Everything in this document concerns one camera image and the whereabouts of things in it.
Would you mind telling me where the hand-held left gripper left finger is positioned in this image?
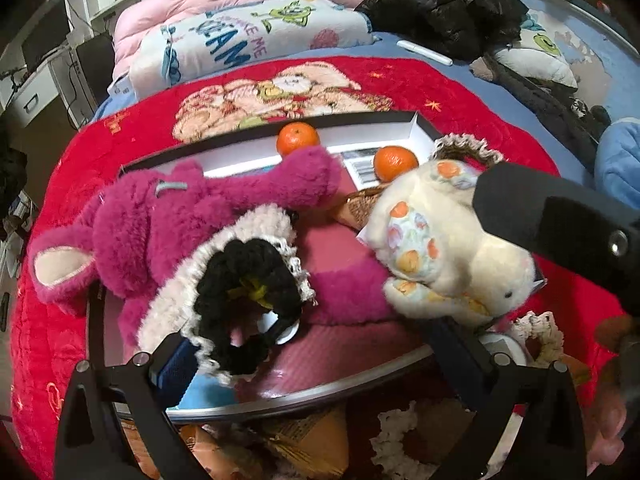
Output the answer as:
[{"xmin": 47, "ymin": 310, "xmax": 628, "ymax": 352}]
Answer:
[{"xmin": 54, "ymin": 332, "xmax": 211, "ymax": 480}]

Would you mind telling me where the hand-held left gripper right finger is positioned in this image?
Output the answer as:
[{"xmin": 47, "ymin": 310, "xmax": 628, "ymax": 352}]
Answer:
[{"xmin": 420, "ymin": 317, "xmax": 587, "ymax": 480}]

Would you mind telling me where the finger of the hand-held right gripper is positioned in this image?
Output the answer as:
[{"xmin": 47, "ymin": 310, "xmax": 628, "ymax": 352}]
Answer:
[{"xmin": 472, "ymin": 161, "xmax": 640, "ymax": 317}]

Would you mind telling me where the cream fleece headband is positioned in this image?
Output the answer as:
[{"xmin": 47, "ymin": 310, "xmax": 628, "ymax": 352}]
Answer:
[{"xmin": 137, "ymin": 207, "xmax": 301, "ymax": 356}]

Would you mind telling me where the white plush rabbit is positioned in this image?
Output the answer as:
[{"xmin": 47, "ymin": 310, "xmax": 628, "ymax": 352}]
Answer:
[{"xmin": 367, "ymin": 159, "xmax": 538, "ymax": 328}]

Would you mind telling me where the black crochet scrunchie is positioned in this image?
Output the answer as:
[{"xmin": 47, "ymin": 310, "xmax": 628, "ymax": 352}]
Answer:
[{"xmin": 180, "ymin": 210, "xmax": 318, "ymax": 386}]

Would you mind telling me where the black box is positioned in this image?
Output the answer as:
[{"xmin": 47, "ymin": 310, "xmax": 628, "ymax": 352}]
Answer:
[{"xmin": 85, "ymin": 111, "xmax": 546, "ymax": 421}]

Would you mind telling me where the person's right hand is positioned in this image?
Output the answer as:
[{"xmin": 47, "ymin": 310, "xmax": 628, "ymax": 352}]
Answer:
[{"xmin": 586, "ymin": 316, "xmax": 632, "ymax": 468}]

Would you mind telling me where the blue fleece blanket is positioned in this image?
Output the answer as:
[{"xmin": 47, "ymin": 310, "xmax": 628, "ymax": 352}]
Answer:
[{"xmin": 595, "ymin": 117, "xmax": 640, "ymax": 196}]

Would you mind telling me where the white crochet scrunchie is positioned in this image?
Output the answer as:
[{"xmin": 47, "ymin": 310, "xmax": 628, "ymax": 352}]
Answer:
[{"xmin": 510, "ymin": 310, "xmax": 563, "ymax": 366}]

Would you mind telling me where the dark clothing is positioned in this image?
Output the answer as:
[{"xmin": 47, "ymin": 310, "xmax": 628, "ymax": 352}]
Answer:
[{"xmin": 470, "ymin": 47, "xmax": 613, "ymax": 161}]

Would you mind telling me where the brown white-trimmed crochet scrunchie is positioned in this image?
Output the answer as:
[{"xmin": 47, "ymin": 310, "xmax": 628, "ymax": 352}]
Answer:
[{"xmin": 431, "ymin": 132, "xmax": 505, "ymax": 166}]

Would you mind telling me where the gold snack packet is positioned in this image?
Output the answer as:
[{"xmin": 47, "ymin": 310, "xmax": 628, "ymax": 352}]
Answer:
[{"xmin": 250, "ymin": 405, "xmax": 351, "ymax": 480}]

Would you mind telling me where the magenta plush bear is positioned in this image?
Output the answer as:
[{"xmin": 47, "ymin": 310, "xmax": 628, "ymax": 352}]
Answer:
[{"xmin": 27, "ymin": 146, "xmax": 401, "ymax": 356}]

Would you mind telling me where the monster printed pillow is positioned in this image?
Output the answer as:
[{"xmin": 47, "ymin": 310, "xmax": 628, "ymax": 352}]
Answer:
[{"xmin": 492, "ymin": 10, "xmax": 581, "ymax": 88}]

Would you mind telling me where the brown snack packet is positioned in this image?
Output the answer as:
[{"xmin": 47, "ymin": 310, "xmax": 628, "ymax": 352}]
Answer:
[{"xmin": 335, "ymin": 185, "xmax": 396, "ymax": 228}]

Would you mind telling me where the blue bed sheet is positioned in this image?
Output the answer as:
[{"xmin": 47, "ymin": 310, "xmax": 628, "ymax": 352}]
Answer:
[{"xmin": 90, "ymin": 0, "xmax": 640, "ymax": 171}]

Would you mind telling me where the orange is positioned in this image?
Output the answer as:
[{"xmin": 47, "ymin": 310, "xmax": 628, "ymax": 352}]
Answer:
[
  {"xmin": 276, "ymin": 122, "xmax": 321, "ymax": 157},
  {"xmin": 373, "ymin": 145, "xmax": 420, "ymax": 182}
]

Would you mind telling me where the red printed blanket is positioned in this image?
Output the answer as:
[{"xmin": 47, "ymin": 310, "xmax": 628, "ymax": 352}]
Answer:
[{"xmin": 10, "ymin": 55, "xmax": 621, "ymax": 480}]

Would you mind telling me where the white remote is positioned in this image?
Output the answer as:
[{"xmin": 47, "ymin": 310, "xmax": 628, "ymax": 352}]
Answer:
[{"xmin": 397, "ymin": 40, "xmax": 453, "ymax": 67}]

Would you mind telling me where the black puffer jacket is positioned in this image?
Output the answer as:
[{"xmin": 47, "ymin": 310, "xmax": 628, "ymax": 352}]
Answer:
[{"xmin": 355, "ymin": 0, "xmax": 531, "ymax": 61}]

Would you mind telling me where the black jacket on chair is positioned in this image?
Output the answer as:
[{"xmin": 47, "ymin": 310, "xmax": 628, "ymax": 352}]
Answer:
[{"xmin": 0, "ymin": 130, "xmax": 28, "ymax": 221}]

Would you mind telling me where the white desk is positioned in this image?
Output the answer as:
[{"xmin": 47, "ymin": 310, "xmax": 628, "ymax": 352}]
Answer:
[{"xmin": 0, "ymin": 45, "xmax": 81, "ymax": 131}]

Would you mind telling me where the black computer tower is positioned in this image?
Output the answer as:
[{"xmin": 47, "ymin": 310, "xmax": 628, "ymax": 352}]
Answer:
[{"xmin": 75, "ymin": 34, "xmax": 117, "ymax": 126}]

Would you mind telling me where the monster printed blanket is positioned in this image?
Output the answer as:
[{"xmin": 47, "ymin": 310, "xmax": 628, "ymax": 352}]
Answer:
[{"xmin": 129, "ymin": 0, "xmax": 375, "ymax": 95}]

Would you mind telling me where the black monitor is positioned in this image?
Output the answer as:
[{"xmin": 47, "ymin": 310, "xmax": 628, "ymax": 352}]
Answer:
[{"xmin": 21, "ymin": 0, "xmax": 71, "ymax": 73}]

